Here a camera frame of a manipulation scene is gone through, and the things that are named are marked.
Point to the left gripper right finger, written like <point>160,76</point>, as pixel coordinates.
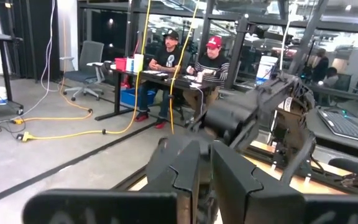
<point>259,205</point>

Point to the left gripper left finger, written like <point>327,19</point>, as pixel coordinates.
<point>104,208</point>

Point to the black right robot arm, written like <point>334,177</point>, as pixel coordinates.
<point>244,115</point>

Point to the blue plastic bin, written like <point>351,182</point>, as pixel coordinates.
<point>130,96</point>

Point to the black desk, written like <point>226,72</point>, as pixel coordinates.
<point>163,79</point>

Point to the person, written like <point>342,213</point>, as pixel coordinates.
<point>211,65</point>
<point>330,79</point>
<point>320,65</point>
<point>166,59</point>

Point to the pale green cup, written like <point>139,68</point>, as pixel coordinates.
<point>138,63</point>

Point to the blue white box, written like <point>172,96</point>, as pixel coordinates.
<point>130,64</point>

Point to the grey desk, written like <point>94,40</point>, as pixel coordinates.
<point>325,137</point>

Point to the red box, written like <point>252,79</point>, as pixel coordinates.
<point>120,63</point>

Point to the black office chair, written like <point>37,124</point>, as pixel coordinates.
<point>353,166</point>

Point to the black keyboard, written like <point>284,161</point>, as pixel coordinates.
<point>343,124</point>

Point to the grey office chair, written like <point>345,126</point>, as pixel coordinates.
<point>90,54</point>

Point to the white bucket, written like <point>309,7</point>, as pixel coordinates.
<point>266,70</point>

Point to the black curtain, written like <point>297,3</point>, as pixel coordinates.
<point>26,37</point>

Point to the black frame post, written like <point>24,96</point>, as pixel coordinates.
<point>236,53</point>

